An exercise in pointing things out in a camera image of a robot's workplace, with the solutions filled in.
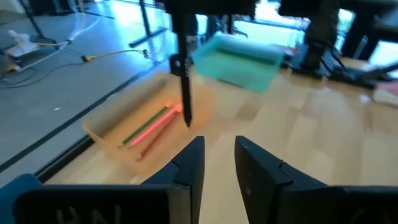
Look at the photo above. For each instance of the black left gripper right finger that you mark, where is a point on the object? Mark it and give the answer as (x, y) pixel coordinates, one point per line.
(261, 174)

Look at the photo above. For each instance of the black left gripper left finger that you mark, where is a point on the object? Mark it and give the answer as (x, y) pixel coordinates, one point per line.
(188, 168)

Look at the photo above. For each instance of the neon pink pencil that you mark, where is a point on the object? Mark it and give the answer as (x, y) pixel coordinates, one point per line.
(155, 126)

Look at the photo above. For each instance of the green pencil orange eraser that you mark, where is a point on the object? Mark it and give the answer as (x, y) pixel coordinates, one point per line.
(144, 126)

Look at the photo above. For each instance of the black pen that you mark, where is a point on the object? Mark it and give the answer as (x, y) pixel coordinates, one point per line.
(186, 93)

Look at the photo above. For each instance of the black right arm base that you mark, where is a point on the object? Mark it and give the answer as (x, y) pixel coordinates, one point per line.
(342, 76)

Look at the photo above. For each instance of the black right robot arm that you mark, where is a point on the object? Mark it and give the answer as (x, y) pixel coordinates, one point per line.
(320, 28)

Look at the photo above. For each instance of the light teal plastic bin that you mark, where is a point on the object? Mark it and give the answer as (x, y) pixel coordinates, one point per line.
(239, 65)

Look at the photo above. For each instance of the black floor stand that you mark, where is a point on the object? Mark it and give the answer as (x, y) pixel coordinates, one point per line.
(147, 31)
(34, 21)

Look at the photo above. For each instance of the orange translucent plastic bin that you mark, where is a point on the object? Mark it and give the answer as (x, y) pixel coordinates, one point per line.
(130, 96)

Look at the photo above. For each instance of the pink white flat object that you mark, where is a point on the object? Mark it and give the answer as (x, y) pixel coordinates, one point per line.
(387, 93)

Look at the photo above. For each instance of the dark teal plastic bin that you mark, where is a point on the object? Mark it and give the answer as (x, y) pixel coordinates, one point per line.
(15, 199)

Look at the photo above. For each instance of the white power strip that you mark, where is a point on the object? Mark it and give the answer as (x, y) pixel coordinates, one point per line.
(21, 48)

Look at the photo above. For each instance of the black table frame rail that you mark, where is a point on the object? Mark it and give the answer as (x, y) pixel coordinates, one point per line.
(65, 158)

